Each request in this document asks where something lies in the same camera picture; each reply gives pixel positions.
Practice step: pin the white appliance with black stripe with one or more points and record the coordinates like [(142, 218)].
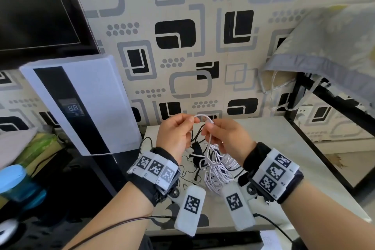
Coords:
[(96, 97)]

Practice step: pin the white paper sheet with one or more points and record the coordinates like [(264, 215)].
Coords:
[(272, 241)]

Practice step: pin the black flat screen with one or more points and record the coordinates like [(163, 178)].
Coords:
[(35, 9)]

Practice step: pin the white wrist camera with marker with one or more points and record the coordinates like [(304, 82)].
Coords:
[(238, 208), (190, 208)]

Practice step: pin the person's left forearm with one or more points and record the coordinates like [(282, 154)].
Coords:
[(117, 217)]

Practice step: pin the person's right thumb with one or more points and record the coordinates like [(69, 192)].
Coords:
[(215, 126)]

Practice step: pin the person's right hand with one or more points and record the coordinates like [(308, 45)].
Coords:
[(231, 140)]

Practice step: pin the black wrist band with markers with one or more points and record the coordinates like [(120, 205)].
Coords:
[(153, 170), (272, 172)]

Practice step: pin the green packet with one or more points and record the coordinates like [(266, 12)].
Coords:
[(41, 146)]

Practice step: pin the person's right forearm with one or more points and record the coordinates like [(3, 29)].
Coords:
[(328, 217)]

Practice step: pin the white round object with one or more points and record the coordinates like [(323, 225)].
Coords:
[(7, 229)]

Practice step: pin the grey patterned pillow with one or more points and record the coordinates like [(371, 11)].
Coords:
[(331, 45)]

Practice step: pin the person's left thumb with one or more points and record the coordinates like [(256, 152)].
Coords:
[(184, 118)]

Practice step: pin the blue plastic bottle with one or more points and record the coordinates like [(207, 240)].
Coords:
[(17, 184)]

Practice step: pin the person's left hand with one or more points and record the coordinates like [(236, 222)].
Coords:
[(171, 137)]

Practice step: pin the white wall socket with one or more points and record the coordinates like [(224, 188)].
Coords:
[(303, 115)]

